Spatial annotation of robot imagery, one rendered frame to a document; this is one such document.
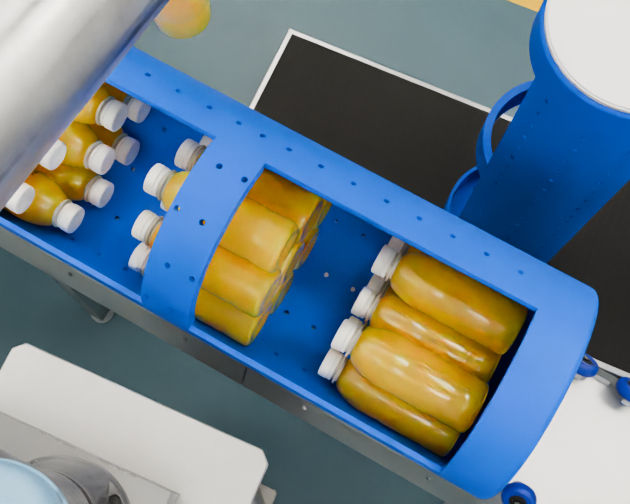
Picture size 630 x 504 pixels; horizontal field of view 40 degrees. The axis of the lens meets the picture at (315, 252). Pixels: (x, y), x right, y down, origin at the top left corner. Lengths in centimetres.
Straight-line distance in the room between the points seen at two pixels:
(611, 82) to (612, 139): 10
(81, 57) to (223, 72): 203
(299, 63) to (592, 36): 108
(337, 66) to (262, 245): 131
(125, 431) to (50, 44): 65
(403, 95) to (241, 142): 128
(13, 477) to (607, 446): 83
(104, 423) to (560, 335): 51
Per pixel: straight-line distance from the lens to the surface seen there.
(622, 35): 137
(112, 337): 222
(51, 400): 102
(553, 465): 126
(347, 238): 120
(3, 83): 40
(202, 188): 97
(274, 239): 100
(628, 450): 129
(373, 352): 103
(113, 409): 101
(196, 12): 99
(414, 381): 103
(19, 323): 228
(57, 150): 114
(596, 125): 135
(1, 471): 72
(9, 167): 40
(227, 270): 105
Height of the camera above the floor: 213
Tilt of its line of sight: 73 degrees down
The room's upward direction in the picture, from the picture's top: 5 degrees clockwise
